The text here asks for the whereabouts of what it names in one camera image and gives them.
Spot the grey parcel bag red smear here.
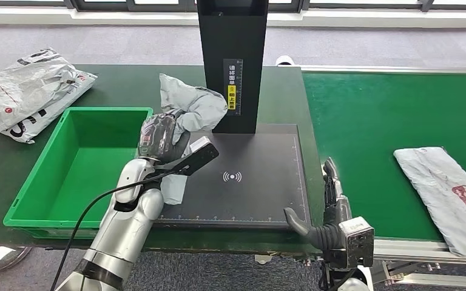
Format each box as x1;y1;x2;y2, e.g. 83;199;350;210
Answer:
393;147;466;258

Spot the white table bracket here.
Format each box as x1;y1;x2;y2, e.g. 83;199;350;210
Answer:
254;253;275;266

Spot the white bag black lettering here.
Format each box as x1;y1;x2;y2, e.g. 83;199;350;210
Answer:
1;71;98;144

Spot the green plastic crate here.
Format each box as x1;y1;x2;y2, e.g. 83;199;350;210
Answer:
2;106;154;239

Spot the round chrome stand base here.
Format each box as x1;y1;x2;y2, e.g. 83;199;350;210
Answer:
0;245;34;273

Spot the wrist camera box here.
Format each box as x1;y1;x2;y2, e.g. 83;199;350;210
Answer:
339;216;375;269
175;136;220;176

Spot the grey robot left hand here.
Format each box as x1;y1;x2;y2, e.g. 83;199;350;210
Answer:
138;113;192;162

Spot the black inbound scanner machine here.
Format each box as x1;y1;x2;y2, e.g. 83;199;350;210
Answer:
152;0;314;234

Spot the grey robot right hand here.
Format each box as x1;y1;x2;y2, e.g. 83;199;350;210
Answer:
284;158;353;252

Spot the dark window frame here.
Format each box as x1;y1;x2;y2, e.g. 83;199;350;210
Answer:
0;0;466;13

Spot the black yellow scanner label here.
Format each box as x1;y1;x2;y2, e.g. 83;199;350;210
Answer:
223;59;243;117

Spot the white printed courier bag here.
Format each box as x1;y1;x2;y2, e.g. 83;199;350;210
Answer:
0;48;77;138

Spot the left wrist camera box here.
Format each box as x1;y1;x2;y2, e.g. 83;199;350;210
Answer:
175;136;220;176

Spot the green conveyor belt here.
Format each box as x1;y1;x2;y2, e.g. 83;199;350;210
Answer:
302;72;466;243

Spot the plump grey parcel bag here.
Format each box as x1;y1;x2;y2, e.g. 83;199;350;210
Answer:
158;73;229;206

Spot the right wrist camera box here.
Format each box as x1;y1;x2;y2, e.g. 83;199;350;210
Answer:
339;216;375;269

